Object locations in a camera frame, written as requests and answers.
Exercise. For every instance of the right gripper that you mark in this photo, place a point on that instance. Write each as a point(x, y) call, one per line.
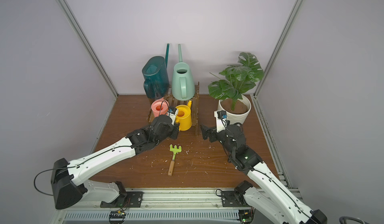
point(210, 134)

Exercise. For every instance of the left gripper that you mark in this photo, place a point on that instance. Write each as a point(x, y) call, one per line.
point(174, 130)

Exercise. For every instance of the pink watering can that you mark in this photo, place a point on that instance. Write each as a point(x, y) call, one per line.
point(160, 107)

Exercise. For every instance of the yellow watering can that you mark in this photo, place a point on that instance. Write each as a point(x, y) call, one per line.
point(184, 116)

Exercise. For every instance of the wooden slatted shelf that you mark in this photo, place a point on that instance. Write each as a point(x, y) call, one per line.
point(173, 102)

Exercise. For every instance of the dark teal watering can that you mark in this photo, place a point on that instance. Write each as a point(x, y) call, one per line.
point(155, 73)

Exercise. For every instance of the light green watering can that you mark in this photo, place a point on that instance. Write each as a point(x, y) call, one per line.
point(183, 85)

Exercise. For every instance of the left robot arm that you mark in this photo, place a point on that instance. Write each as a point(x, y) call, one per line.
point(70, 181)

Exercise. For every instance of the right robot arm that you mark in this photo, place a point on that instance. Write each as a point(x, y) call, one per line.
point(277, 202)

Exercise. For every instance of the green toy rake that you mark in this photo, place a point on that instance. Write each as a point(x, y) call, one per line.
point(175, 150)

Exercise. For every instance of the white ribbed plant pot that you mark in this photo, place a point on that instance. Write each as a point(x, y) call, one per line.
point(242, 109)

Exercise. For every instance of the green monstera plant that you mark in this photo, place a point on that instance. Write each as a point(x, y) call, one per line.
point(237, 79)

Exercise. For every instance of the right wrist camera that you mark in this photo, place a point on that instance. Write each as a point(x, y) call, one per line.
point(221, 120)

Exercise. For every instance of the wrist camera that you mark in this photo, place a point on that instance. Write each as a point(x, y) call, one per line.
point(221, 120)
point(172, 113)

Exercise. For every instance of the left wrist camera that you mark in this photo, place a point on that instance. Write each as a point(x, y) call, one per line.
point(172, 113)

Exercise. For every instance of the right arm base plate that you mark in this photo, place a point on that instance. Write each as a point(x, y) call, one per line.
point(233, 199)

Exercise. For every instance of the aluminium front rail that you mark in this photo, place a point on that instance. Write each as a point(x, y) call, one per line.
point(153, 199)

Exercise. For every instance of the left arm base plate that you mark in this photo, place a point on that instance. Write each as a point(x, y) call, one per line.
point(125, 200)

